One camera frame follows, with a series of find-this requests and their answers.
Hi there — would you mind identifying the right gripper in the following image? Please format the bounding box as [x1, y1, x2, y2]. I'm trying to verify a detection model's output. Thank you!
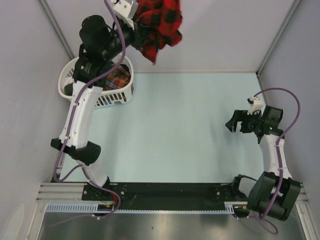
[225, 109, 264, 134]

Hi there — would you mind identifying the red black plaid shirt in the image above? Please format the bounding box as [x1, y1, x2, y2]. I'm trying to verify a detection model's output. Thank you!
[134, 0, 183, 64]

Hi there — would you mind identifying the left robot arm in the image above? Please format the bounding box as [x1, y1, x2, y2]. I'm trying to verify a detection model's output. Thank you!
[50, 15, 152, 200]

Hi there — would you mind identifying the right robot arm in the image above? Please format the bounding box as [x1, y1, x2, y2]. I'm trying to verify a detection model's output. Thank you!
[225, 105, 301, 221]

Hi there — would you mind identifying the multicolour plaid shirt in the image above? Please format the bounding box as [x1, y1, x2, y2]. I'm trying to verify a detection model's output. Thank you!
[103, 64, 131, 91]

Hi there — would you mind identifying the white laundry basket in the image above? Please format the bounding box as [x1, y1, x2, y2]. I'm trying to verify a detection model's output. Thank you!
[58, 57, 134, 108]

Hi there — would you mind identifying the white garment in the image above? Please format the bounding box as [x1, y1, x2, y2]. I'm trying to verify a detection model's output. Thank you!
[63, 76, 74, 85]

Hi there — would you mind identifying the dark grey garment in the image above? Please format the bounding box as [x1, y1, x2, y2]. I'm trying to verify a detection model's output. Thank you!
[64, 83, 73, 96]

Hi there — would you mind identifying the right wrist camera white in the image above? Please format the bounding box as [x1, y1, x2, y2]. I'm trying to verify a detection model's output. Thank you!
[247, 96, 264, 115]

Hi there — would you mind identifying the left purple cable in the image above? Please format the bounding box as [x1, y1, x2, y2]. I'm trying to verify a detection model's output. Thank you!
[53, 0, 126, 221]

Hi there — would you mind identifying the left aluminium corner post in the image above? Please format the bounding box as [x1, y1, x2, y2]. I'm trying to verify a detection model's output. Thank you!
[36, 0, 75, 60]

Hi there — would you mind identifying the aluminium corner post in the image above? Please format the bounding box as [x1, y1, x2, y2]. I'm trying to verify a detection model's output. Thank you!
[255, 0, 303, 79]
[36, 0, 75, 60]

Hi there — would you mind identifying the right aluminium corner post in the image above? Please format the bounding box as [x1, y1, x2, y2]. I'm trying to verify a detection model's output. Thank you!
[255, 0, 303, 79]

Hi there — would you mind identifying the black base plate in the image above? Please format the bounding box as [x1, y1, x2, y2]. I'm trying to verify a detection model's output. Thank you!
[81, 181, 251, 216]

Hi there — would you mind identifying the aluminium frame rail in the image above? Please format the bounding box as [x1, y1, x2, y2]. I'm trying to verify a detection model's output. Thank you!
[35, 182, 308, 204]

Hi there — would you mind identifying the white cable duct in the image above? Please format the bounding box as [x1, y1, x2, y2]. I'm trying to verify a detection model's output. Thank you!
[46, 201, 234, 214]

